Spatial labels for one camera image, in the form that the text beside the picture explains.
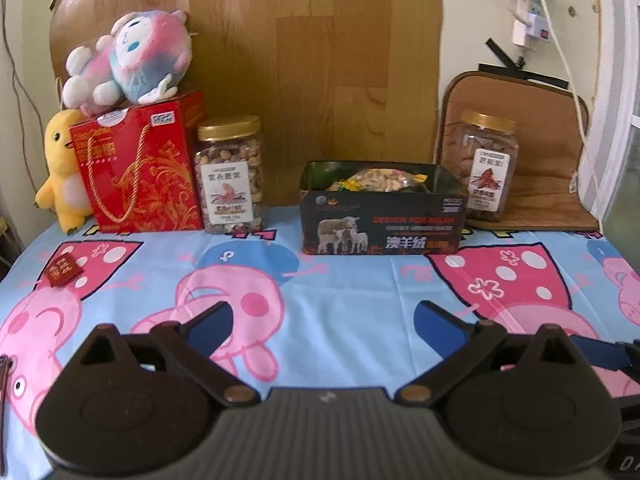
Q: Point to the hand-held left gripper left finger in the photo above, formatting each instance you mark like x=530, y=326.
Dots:
x=212, y=322

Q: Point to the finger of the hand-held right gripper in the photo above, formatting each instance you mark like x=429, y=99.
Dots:
x=605, y=355

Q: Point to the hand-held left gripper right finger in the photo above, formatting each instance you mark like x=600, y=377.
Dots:
x=440, y=322

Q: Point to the black tin box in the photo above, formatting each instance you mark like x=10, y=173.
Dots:
x=400, y=225

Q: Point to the yellow peanut packet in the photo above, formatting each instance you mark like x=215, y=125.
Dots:
x=385, y=180

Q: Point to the cartoon printed blanket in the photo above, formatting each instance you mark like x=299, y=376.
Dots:
x=350, y=285

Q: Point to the cashew jar gold lid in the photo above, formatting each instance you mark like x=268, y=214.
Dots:
x=230, y=190

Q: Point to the pecan jar gold lid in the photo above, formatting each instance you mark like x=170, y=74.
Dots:
x=487, y=175

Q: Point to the small red packet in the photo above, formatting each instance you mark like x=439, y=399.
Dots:
x=64, y=270

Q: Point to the red gift box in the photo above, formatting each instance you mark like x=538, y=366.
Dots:
x=150, y=175

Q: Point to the brown seat cushion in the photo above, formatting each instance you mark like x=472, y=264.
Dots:
x=545, y=160

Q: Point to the yellow plush duck toy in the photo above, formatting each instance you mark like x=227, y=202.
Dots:
x=62, y=160

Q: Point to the black tape strip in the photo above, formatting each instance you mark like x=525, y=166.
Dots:
x=525, y=75
x=502, y=52

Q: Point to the wooden board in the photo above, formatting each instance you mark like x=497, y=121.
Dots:
x=300, y=60

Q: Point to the pink blue plush toy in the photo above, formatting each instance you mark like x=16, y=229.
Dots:
x=140, y=55

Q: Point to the white plug adapter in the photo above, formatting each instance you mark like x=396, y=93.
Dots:
x=532, y=32

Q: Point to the white window frame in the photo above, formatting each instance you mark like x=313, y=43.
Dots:
x=607, y=60

